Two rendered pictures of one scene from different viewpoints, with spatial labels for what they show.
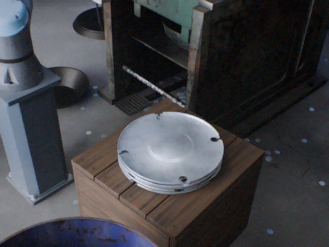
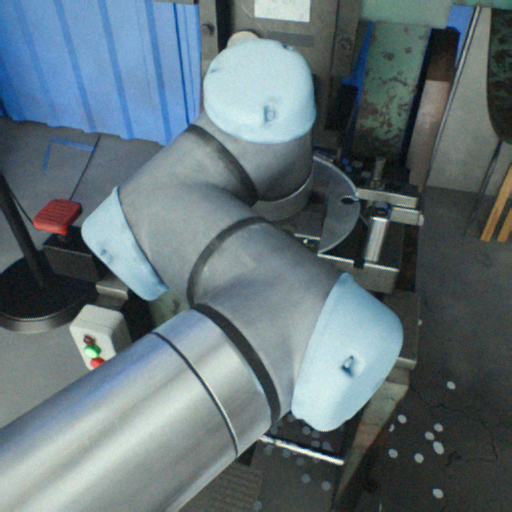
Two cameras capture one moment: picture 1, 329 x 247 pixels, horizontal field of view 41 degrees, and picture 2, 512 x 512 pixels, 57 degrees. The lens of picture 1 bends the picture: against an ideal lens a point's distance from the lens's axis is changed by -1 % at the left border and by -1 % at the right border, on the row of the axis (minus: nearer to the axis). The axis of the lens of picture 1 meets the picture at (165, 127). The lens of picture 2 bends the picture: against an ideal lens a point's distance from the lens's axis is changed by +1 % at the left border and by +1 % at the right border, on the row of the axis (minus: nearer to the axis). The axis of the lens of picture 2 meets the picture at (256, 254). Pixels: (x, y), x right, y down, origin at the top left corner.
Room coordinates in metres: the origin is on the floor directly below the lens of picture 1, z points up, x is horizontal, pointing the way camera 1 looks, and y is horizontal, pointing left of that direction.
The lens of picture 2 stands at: (1.05, 0.27, 1.24)
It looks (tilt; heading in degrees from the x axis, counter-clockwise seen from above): 44 degrees down; 330
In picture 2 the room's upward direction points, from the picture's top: straight up
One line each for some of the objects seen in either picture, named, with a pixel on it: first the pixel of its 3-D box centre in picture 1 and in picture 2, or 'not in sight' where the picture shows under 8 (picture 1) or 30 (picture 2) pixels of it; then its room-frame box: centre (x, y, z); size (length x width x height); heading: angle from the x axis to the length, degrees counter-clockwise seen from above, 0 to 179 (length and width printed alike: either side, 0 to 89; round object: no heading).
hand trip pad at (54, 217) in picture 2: not in sight; (63, 228); (1.72, 0.26, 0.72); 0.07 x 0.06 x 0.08; 134
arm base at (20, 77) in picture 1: (15, 63); not in sight; (1.11, 0.45, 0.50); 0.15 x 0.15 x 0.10
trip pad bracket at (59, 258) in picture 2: not in sight; (89, 273); (1.71, 0.25, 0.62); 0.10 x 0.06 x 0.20; 44
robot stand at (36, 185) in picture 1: (31, 133); not in sight; (1.11, 0.45, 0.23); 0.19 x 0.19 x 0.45; 46
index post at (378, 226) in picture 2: not in sight; (376, 233); (1.43, -0.17, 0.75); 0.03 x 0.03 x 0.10; 44
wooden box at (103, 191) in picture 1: (167, 196); not in sight; (0.90, -0.02, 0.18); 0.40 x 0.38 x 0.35; 140
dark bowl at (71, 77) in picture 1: (56, 90); not in sight; (1.62, 0.50, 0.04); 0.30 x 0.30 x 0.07
